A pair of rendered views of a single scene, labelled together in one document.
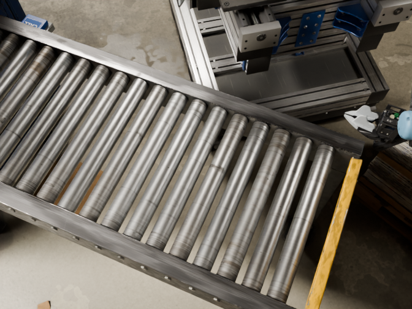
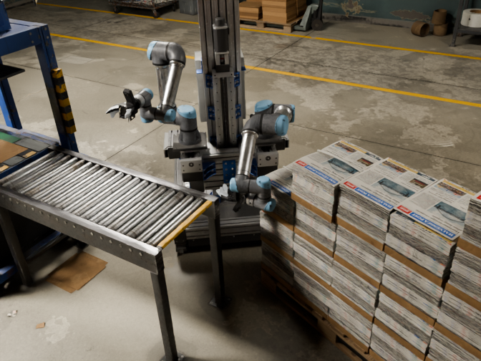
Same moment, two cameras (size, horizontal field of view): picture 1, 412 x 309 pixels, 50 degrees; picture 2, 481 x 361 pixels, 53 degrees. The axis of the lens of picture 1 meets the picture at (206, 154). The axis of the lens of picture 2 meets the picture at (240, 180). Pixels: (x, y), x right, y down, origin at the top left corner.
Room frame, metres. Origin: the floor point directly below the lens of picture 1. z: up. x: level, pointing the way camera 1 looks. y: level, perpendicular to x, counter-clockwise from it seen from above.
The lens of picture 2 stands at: (-1.54, -0.90, 2.28)
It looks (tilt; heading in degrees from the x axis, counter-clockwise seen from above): 32 degrees down; 9
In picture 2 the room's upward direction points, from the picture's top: 2 degrees counter-clockwise
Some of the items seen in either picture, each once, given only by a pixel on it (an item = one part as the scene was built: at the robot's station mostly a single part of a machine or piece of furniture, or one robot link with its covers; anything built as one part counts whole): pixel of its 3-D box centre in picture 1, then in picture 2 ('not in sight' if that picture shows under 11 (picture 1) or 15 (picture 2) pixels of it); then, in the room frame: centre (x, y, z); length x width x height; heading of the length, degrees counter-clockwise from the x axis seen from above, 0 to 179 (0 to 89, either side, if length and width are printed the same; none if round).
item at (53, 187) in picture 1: (86, 134); (86, 190); (0.63, 0.34, 0.77); 0.47 x 0.05 x 0.05; 157
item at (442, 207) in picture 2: not in sight; (447, 206); (0.23, -1.51, 1.06); 0.37 x 0.28 x 0.01; 135
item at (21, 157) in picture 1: (47, 119); (71, 185); (0.69, 0.46, 0.77); 0.47 x 0.05 x 0.05; 157
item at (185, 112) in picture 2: not in sight; (186, 117); (1.22, -0.13, 0.98); 0.13 x 0.12 x 0.14; 78
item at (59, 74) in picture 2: not in sight; (64, 102); (1.27, 0.71, 1.05); 0.05 x 0.05 x 0.45; 67
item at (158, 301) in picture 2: not in sight; (164, 317); (0.12, -0.21, 0.34); 0.06 x 0.06 x 0.68; 67
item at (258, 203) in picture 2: not in sight; (264, 202); (0.58, -0.70, 0.79); 0.11 x 0.08 x 0.09; 67
